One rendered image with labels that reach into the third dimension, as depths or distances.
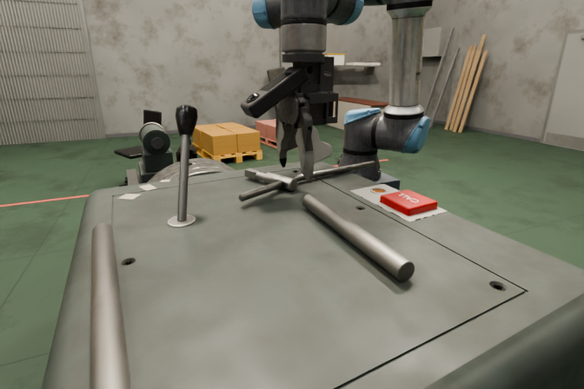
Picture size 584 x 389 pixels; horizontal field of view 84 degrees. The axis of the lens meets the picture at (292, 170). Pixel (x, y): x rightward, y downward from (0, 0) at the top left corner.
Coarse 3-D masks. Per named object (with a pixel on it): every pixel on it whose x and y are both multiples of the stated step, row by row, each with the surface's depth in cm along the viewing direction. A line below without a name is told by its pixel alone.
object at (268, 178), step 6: (246, 174) 61; (252, 174) 60; (258, 174) 59; (264, 174) 59; (270, 174) 58; (264, 180) 58; (270, 180) 57; (276, 180) 56; (282, 180) 55; (288, 180) 55; (294, 180) 55; (288, 186) 54; (294, 186) 55
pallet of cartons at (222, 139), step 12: (204, 132) 537; (216, 132) 537; (228, 132) 537; (240, 132) 537; (252, 132) 537; (204, 144) 547; (216, 144) 511; (228, 144) 521; (240, 144) 531; (252, 144) 542; (204, 156) 562; (216, 156) 513; (228, 156) 523; (240, 156) 534; (252, 156) 566
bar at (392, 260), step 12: (312, 204) 46; (324, 204) 44; (324, 216) 43; (336, 216) 41; (336, 228) 40; (348, 228) 38; (360, 228) 38; (348, 240) 38; (360, 240) 36; (372, 240) 35; (372, 252) 34; (384, 252) 33; (396, 252) 33; (384, 264) 33; (396, 264) 31; (408, 264) 31; (396, 276) 31; (408, 276) 32
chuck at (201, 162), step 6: (198, 162) 79; (204, 162) 79; (210, 162) 80; (216, 162) 82; (222, 162) 86; (168, 168) 79; (174, 168) 77; (192, 168) 75; (228, 168) 79; (156, 174) 79; (162, 174) 77; (168, 174) 75; (174, 174) 74; (150, 180) 78; (156, 180) 76
